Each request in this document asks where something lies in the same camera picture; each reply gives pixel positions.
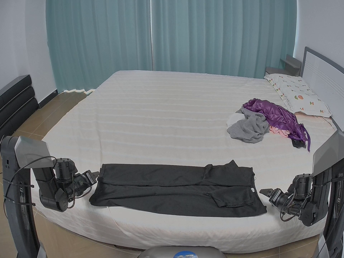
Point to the white printed pillow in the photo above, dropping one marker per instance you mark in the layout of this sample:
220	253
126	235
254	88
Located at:
298	95

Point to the grey bedside table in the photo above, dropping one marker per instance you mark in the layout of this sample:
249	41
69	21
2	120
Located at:
289	63

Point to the grey knit garment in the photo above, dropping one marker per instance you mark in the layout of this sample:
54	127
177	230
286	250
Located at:
247	130

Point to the purple satin garment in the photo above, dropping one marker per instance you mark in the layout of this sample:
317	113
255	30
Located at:
276	114

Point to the black chest of drawers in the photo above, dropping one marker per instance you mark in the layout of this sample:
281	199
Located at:
16	103

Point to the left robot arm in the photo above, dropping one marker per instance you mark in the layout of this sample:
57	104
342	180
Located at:
29	149

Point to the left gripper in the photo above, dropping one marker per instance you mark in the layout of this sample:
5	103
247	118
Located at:
90	179

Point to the blue-green curtain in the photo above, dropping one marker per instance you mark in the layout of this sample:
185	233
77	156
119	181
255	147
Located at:
99	36
223	28

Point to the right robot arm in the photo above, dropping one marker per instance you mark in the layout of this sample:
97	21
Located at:
328	154

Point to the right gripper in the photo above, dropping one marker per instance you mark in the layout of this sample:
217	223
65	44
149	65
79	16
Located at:
275	197

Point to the white garment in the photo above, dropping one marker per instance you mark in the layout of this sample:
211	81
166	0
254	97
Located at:
233	119

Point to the black lace garment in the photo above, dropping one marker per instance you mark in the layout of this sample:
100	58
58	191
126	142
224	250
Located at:
298	144

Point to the black T-shirt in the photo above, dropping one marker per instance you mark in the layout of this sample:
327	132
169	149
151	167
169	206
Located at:
174	192

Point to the bed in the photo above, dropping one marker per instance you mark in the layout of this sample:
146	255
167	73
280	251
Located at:
161	111

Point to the pink garment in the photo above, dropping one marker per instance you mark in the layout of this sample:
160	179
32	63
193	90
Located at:
279	132

